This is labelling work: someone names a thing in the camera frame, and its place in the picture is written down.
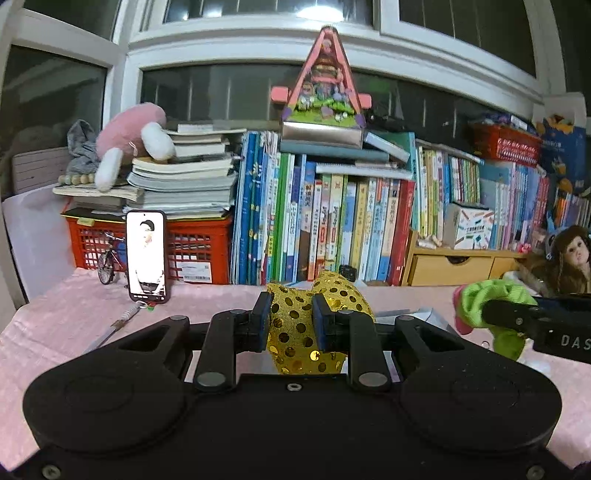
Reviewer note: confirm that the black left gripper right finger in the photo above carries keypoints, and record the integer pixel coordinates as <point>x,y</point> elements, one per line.
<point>363,341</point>

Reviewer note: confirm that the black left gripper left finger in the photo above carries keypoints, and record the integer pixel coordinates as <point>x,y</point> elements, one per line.
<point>228,334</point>

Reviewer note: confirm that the lime green fabric flower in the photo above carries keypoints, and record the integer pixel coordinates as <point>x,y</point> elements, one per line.
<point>485,305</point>

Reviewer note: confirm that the gold sequin fabric bow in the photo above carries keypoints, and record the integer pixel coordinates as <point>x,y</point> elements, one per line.
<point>292,342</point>

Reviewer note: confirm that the brown haired doll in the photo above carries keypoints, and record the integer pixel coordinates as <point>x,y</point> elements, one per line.
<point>564,268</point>

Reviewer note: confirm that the white shallow box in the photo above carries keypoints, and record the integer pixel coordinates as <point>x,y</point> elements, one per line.
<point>427,315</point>

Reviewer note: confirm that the red plastic crate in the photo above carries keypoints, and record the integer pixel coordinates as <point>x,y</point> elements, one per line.
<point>198,249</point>

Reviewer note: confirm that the wooden drawer organizer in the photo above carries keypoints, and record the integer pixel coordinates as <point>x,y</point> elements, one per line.
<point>441,266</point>

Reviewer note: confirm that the row of upright books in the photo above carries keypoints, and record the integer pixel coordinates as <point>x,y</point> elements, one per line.
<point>302,208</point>

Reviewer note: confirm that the right row of books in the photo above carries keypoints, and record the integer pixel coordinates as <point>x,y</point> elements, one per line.
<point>527,201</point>

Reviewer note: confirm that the white patterned box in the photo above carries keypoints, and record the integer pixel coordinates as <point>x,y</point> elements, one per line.
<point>468,226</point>

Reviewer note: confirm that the smartphone on stand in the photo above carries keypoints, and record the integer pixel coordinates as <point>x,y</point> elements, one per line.
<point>145,241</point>

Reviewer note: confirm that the miniature bicycle model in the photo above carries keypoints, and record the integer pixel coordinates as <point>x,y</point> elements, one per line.
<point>112,260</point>

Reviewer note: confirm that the stack of grey books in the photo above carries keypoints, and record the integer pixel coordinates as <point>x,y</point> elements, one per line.
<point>189,173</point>

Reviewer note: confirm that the red basket on books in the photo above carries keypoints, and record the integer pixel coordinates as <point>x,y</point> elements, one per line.
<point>504,143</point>

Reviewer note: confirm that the pink plush toy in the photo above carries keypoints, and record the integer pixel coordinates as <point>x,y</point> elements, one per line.
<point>136,132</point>

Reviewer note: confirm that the triangular pink toy house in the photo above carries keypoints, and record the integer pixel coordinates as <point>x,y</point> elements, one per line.
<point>324,106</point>

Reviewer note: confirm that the grey plush toy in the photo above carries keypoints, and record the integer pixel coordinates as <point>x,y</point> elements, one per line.
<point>81,144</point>

